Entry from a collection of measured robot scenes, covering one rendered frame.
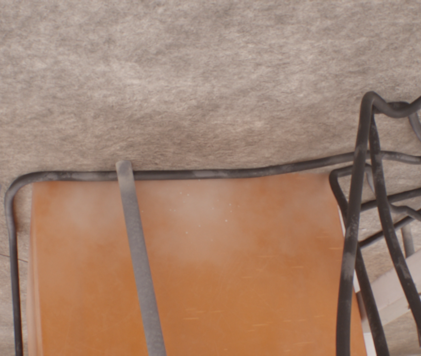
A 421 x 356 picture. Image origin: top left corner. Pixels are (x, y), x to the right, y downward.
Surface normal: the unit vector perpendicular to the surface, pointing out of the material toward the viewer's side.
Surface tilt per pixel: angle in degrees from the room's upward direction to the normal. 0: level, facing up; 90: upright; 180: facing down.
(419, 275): 90
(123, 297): 90
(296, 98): 0
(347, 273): 110
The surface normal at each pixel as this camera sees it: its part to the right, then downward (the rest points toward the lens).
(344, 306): 0.03, -0.68
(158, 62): 0.13, 0.91
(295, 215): 0.23, -0.43
